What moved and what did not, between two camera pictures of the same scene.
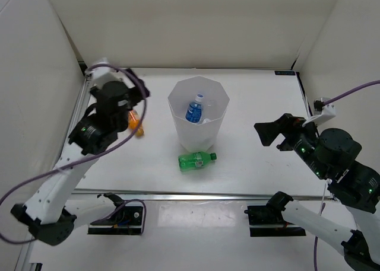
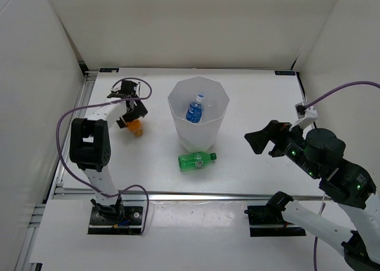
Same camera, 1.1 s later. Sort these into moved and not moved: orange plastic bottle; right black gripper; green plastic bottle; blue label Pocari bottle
Moved: right black gripper
Not moved: blue label Pocari bottle; orange plastic bottle; green plastic bottle
